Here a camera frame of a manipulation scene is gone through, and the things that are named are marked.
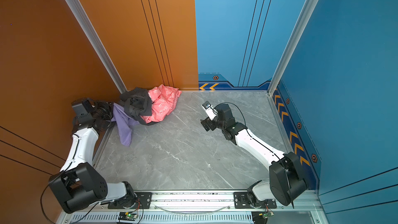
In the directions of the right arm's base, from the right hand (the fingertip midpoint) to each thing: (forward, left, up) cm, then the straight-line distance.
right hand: (207, 113), depth 84 cm
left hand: (+4, +49, +10) cm, 50 cm away
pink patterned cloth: (+20, +30, -8) cm, 37 cm away
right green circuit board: (-44, -24, -21) cm, 54 cm away
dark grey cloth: (+15, +46, -7) cm, 49 cm away
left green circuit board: (-44, +38, -19) cm, 61 cm away
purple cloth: (-1, +48, -6) cm, 49 cm away
